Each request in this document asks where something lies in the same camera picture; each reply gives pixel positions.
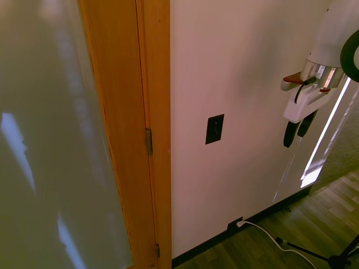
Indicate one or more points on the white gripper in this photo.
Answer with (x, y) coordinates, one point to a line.
(301, 105)

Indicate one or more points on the black wall light switch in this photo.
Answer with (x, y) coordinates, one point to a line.
(214, 129)

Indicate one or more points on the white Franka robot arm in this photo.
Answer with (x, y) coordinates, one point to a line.
(328, 30)

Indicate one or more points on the grey textured partition panel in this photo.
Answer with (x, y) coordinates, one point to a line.
(343, 151)

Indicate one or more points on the black tripod stand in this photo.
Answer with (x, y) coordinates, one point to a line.
(340, 256)

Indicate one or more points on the black baseboard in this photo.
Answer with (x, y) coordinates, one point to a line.
(213, 242)

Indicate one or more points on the large brass door hinge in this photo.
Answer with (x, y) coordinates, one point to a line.
(149, 141)

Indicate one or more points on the small brass door hinge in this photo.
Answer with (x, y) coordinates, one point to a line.
(158, 250)

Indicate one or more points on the frosted glass wooden door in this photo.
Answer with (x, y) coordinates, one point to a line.
(61, 134)

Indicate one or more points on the wrist camera with red mount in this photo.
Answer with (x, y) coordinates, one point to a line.
(291, 79)

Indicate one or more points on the wooden door frame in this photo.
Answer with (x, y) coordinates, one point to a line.
(158, 112)

